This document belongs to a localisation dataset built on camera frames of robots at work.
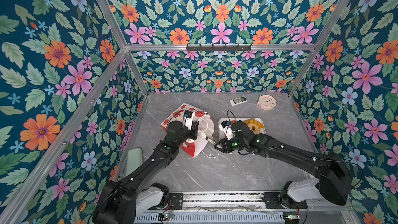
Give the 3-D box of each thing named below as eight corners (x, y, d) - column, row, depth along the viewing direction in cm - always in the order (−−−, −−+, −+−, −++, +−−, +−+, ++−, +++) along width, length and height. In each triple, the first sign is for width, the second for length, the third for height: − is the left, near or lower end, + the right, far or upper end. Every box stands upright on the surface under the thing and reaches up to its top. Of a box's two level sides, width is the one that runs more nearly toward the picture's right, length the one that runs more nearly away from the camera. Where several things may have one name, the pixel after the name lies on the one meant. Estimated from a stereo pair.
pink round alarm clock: (258, 110, 112) (260, 107, 109) (255, 97, 120) (256, 94, 117) (276, 110, 112) (278, 107, 109) (272, 97, 120) (273, 94, 117)
